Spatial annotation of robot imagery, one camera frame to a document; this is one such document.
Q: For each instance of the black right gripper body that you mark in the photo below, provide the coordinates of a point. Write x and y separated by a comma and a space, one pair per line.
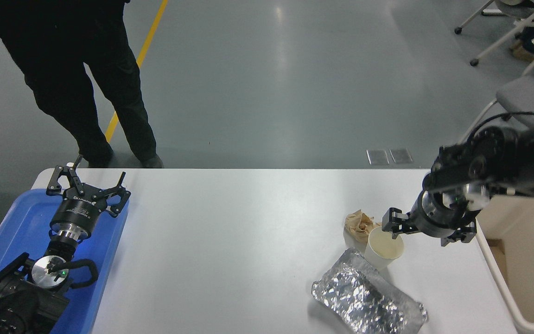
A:
436, 225

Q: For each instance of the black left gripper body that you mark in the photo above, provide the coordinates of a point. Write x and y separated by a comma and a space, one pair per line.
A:
78, 209

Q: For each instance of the white paper cup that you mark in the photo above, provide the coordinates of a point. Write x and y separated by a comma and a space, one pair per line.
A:
380, 250

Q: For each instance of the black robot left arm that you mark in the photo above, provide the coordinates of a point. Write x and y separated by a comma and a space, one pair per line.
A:
21, 301

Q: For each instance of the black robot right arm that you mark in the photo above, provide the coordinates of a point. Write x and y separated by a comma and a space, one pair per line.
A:
517, 162

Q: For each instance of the crumpled tan paper ball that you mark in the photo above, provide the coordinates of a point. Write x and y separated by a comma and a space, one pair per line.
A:
359, 222

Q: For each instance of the blue plastic tray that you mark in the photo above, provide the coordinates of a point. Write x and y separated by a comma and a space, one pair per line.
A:
21, 218

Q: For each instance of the metal floor plate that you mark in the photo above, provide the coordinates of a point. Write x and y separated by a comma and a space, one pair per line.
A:
401, 156
378, 157

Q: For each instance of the large pale plastic bin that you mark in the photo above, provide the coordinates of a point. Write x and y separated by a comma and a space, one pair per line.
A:
531, 260

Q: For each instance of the silver foil tray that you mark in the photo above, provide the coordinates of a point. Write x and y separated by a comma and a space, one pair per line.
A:
364, 297

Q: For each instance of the grey seat office chair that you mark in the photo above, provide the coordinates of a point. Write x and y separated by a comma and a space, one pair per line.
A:
531, 95

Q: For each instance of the white frame office chair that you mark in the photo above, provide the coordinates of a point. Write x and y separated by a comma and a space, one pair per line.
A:
503, 39

